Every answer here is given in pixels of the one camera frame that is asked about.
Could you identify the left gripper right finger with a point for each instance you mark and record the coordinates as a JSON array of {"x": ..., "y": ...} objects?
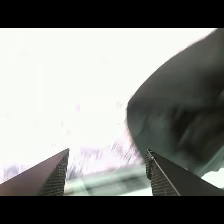
[{"x": 173, "y": 181}]

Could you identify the black T-shirt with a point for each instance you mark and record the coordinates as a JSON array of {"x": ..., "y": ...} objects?
[{"x": 186, "y": 100}]

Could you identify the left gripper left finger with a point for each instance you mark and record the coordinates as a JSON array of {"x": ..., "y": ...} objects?
[{"x": 40, "y": 180}]

